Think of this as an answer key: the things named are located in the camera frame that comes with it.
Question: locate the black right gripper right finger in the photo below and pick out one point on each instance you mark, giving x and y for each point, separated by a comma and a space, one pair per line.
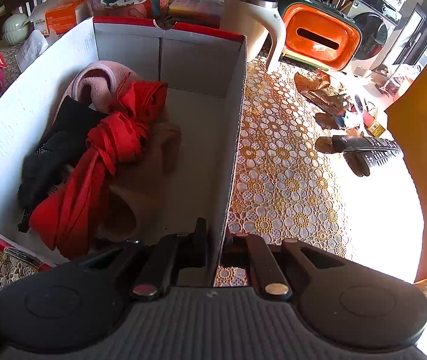
253, 254

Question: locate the black remote control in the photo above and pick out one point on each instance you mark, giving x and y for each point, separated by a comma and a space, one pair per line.
362, 153

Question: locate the orange white tissue box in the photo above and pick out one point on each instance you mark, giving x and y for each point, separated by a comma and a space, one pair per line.
58, 16

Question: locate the black mesh garment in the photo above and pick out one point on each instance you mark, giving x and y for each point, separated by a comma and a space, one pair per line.
63, 145

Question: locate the front-load washing machine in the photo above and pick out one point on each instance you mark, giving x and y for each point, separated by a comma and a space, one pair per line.
376, 19

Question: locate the green ceramic round jar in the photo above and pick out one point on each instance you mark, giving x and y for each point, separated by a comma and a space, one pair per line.
15, 29

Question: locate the white wifi router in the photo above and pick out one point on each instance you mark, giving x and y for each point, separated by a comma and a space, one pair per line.
25, 7

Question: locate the beige steel travel mug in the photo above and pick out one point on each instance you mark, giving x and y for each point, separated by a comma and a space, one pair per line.
256, 19

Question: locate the red knotted cloth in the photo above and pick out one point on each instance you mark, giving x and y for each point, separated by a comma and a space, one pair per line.
68, 220

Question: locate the pink fleece cloth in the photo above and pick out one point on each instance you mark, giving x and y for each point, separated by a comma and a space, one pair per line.
97, 84

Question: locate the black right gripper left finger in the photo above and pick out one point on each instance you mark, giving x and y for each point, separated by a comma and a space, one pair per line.
156, 267

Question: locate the clear plastic bead box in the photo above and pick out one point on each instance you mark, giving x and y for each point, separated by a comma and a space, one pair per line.
201, 12

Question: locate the crumpled brown wrappers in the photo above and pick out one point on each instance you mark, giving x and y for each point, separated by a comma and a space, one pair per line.
341, 108

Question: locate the red white cardboard shoebox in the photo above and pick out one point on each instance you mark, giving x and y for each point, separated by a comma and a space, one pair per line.
188, 168

